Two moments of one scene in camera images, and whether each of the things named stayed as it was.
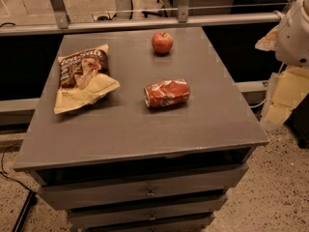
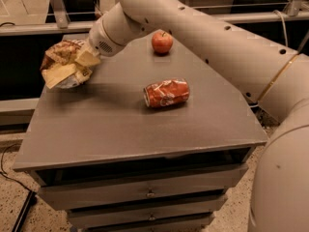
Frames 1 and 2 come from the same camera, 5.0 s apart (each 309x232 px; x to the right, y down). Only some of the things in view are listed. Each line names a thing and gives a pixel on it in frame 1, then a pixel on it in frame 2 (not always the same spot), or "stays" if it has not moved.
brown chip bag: (84, 76) → (63, 53)
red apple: (162, 43) stays
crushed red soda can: (167, 93) stays
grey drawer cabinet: (124, 166) stays
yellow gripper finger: (267, 43) → (98, 40)
